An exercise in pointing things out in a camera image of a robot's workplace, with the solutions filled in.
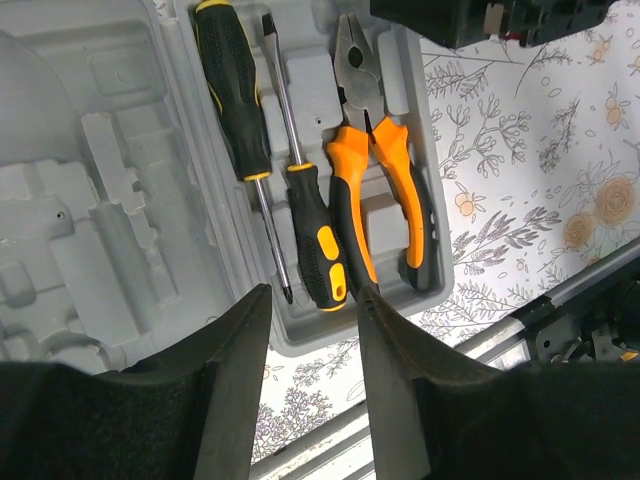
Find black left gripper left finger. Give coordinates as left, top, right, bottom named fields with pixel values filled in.
left=1, top=284, right=272, bottom=479

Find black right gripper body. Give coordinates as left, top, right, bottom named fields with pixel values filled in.
left=370, top=0, right=612, bottom=49

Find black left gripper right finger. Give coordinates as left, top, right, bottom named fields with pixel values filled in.
left=357, top=288, right=639, bottom=479

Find orange black pliers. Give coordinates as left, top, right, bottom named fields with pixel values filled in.
left=326, top=13, right=437, bottom=295

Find short yellow black screwdriver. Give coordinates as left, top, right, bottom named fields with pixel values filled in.
left=261, top=13, right=348, bottom=312

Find long yellow black screwdriver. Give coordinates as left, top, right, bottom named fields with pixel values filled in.
left=194, top=1, right=293, bottom=304

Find grey plastic tool case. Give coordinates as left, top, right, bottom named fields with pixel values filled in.
left=1, top=1, right=454, bottom=373

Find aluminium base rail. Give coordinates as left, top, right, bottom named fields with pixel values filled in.
left=250, top=242, right=639, bottom=479

